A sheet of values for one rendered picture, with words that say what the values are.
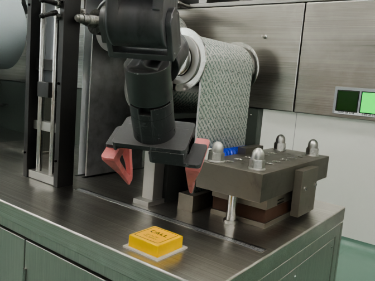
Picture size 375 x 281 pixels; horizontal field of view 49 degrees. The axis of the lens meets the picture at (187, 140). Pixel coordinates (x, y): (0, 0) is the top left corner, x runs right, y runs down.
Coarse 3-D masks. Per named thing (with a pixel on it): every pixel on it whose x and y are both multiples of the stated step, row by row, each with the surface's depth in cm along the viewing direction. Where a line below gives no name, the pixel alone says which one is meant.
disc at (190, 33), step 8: (184, 32) 96; (192, 32) 95; (200, 40) 94; (200, 48) 94; (200, 56) 94; (200, 64) 94; (200, 72) 94; (192, 80) 96; (176, 88) 98; (184, 88) 97
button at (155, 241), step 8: (136, 232) 74; (144, 232) 74; (152, 232) 75; (160, 232) 75; (168, 232) 75; (136, 240) 72; (144, 240) 71; (152, 240) 71; (160, 240) 71; (168, 240) 72; (176, 240) 73; (136, 248) 72; (144, 248) 71; (152, 248) 70; (160, 248) 70; (168, 248) 72; (176, 248) 74
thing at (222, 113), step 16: (208, 96) 98; (224, 96) 104; (240, 96) 110; (208, 112) 99; (224, 112) 105; (240, 112) 111; (208, 128) 100; (224, 128) 106; (240, 128) 112; (224, 144) 107; (240, 144) 114
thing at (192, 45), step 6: (186, 36) 95; (192, 42) 94; (192, 48) 94; (192, 54) 94; (198, 54) 94; (192, 60) 95; (198, 60) 94; (192, 66) 95; (198, 66) 94; (186, 72) 96; (192, 72) 95; (180, 78) 97; (186, 78) 96; (198, 84) 101
